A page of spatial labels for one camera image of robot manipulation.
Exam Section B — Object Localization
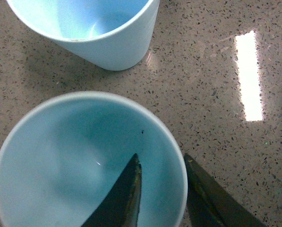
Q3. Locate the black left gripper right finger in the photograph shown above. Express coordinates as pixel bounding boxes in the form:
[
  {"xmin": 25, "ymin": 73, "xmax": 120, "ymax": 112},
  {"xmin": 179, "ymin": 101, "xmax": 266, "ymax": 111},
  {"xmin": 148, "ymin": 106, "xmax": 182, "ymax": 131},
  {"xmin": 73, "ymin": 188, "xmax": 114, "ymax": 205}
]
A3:
[{"xmin": 184, "ymin": 154, "xmax": 265, "ymax": 227}]

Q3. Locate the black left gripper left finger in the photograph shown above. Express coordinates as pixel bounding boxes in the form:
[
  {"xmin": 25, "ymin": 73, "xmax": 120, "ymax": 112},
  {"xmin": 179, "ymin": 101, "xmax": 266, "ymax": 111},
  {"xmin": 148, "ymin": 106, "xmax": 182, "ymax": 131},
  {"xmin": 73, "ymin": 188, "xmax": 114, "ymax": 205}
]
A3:
[{"xmin": 82, "ymin": 153, "xmax": 142, "ymax": 227}]

